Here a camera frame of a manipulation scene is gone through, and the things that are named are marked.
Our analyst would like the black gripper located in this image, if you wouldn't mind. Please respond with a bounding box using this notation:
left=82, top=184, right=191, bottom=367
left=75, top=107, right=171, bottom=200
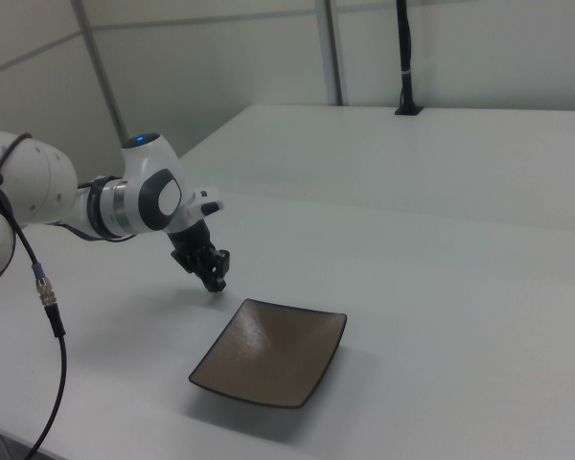
left=166, top=220, right=232, bottom=294

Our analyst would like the square brown ceramic plate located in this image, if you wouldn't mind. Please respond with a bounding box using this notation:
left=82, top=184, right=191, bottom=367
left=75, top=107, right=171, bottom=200
left=188, top=297, right=349, bottom=410

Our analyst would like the black cable with metal connector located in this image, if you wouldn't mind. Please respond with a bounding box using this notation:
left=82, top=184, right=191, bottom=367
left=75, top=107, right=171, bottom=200
left=0, top=132, right=69, bottom=460

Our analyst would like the grey partition post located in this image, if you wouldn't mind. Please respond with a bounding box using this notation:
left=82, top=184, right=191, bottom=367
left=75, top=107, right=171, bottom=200
left=323, top=0, right=345, bottom=107

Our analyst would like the black camera stand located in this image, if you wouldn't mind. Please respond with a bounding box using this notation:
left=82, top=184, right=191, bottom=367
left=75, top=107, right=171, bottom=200
left=394, top=0, right=426, bottom=118

